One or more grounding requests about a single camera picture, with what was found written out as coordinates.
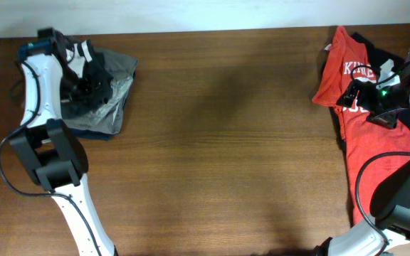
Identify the dark green t-shirt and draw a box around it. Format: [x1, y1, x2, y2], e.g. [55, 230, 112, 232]
[58, 33, 113, 119]

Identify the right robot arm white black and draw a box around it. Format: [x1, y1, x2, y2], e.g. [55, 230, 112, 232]
[312, 50, 410, 256]

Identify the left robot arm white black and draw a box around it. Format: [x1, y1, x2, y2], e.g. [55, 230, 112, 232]
[3, 28, 117, 256]

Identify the grey folded shirt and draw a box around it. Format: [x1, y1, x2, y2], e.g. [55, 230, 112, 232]
[61, 48, 138, 139]

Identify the navy folded garment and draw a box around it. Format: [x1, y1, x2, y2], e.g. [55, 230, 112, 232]
[65, 71, 136, 141]

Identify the red soccer t-shirt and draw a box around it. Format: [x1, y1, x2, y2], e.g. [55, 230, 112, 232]
[312, 26, 410, 225]

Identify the black garment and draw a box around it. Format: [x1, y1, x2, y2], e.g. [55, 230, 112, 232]
[351, 32, 405, 74]

